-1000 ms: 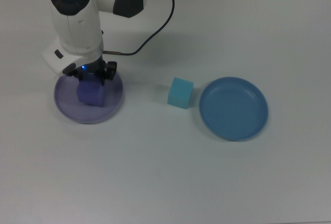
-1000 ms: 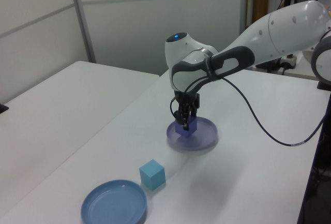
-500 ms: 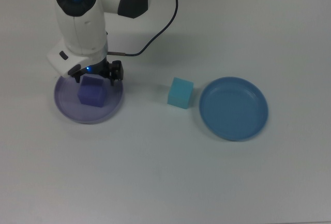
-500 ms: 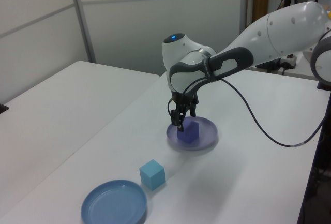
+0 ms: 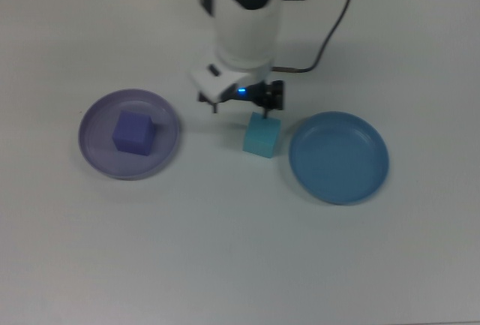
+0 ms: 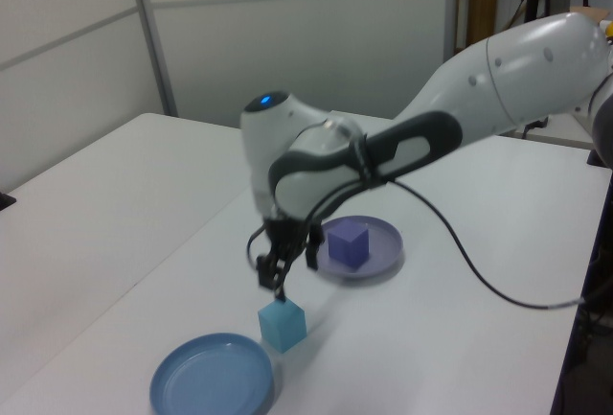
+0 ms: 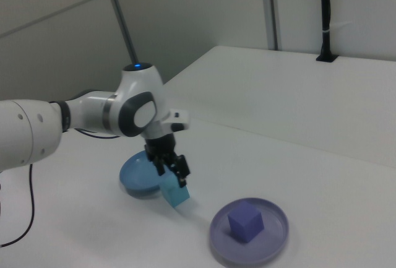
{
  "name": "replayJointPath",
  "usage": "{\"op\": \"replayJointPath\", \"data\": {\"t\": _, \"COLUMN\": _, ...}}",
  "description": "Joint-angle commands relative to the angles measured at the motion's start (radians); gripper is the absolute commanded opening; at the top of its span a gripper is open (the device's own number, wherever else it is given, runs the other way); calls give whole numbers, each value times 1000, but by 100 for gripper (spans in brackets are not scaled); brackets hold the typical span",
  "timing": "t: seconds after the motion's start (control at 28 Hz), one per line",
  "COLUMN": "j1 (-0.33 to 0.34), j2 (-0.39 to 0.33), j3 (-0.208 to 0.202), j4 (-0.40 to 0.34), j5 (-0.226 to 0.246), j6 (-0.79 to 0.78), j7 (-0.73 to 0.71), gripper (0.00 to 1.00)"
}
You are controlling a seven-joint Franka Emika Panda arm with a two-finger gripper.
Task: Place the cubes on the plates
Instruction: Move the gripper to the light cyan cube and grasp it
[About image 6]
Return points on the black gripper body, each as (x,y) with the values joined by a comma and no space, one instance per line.
(285,240)

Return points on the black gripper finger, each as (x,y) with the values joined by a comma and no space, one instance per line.
(313,249)
(270,276)

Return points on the purple cube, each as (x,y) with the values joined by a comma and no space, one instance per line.
(347,245)

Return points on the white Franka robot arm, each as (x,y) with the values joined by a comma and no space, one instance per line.
(431,122)

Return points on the light blue cube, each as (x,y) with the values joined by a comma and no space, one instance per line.
(281,326)

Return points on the purple plate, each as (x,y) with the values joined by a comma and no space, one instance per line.
(383,247)

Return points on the blue plate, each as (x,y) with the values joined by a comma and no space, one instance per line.
(211,379)

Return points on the grey metal pole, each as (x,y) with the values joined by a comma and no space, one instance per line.
(453,7)

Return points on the brown cardboard panel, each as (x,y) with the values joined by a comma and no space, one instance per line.
(481,10)

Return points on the black tripod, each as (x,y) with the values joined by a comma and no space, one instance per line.
(531,0)

